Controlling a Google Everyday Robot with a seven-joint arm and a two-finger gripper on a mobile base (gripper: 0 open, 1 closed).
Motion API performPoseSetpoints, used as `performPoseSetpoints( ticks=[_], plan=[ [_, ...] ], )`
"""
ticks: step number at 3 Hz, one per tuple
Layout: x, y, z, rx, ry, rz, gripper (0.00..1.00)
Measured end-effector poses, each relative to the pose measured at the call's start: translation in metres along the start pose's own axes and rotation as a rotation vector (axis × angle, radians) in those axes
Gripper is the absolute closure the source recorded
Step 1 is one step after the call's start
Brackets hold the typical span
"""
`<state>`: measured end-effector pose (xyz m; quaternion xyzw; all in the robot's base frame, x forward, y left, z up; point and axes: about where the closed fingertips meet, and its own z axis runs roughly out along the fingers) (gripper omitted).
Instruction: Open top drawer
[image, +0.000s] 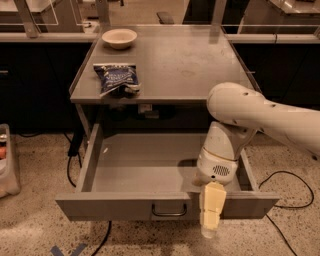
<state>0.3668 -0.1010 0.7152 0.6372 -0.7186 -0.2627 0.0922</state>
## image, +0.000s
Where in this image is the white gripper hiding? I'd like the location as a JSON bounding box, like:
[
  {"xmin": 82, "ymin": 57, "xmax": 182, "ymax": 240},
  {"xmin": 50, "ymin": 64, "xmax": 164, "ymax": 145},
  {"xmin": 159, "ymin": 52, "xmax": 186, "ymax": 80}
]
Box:
[{"xmin": 193, "ymin": 121, "xmax": 256, "ymax": 239}]

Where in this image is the grey top drawer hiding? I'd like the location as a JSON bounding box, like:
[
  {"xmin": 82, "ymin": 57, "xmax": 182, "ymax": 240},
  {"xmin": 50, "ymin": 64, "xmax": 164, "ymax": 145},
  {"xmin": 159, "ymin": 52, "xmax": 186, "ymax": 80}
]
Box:
[{"xmin": 55, "ymin": 123, "xmax": 281, "ymax": 222}]

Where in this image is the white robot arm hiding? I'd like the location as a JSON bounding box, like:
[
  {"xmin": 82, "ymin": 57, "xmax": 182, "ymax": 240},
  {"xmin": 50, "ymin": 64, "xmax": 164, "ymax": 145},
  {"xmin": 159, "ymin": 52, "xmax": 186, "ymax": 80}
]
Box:
[{"xmin": 193, "ymin": 82, "xmax": 320, "ymax": 238}]

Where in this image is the grey drawer cabinet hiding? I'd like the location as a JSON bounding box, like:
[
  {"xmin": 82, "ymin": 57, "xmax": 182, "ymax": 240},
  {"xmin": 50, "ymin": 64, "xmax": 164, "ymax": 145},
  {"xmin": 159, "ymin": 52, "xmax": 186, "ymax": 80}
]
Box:
[{"xmin": 71, "ymin": 25, "xmax": 254, "ymax": 132}]

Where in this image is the blue chip bag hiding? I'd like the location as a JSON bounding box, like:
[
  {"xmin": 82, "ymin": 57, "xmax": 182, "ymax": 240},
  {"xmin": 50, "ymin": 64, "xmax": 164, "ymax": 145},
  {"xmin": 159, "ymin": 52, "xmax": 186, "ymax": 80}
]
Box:
[{"xmin": 93, "ymin": 63, "xmax": 140, "ymax": 97}]

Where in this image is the white bowl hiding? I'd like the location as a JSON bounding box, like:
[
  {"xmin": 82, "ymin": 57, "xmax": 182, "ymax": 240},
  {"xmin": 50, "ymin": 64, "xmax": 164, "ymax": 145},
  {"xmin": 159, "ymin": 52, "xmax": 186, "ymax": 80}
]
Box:
[{"xmin": 102, "ymin": 29, "xmax": 137, "ymax": 50}]

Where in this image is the clear plastic bin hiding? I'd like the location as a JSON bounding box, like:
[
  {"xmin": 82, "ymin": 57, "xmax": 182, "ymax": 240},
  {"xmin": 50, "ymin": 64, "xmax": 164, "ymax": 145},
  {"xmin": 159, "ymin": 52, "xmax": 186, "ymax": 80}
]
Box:
[{"xmin": 0, "ymin": 124, "xmax": 21, "ymax": 197}]

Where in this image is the black floor cable right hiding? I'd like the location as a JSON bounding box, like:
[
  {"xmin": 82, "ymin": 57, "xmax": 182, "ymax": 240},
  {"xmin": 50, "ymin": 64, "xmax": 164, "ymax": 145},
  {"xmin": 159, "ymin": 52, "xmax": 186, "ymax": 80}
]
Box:
[{"xmin": 258, "ymin": 170, "xmax": 315, "ymax": 256}]

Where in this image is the black floor cable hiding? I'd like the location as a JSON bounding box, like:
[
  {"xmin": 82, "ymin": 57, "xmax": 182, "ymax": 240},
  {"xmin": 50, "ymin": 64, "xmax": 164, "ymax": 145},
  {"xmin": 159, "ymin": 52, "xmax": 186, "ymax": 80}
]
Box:
[
  {"xmin": 63, "ymin": 132, "xmax": 112, "ymax": 256},
  {"xmin": 258, "ymin": 170, "xmax": 315, "ymax": 256}
]

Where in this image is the black floor cable left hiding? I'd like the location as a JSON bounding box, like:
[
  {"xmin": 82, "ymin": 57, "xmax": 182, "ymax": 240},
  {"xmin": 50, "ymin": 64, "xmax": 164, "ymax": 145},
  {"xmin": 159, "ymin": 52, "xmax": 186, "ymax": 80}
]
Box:
[{"xmin": 63, "ymin": 132, "xmax": 112, "ymax": 256}]

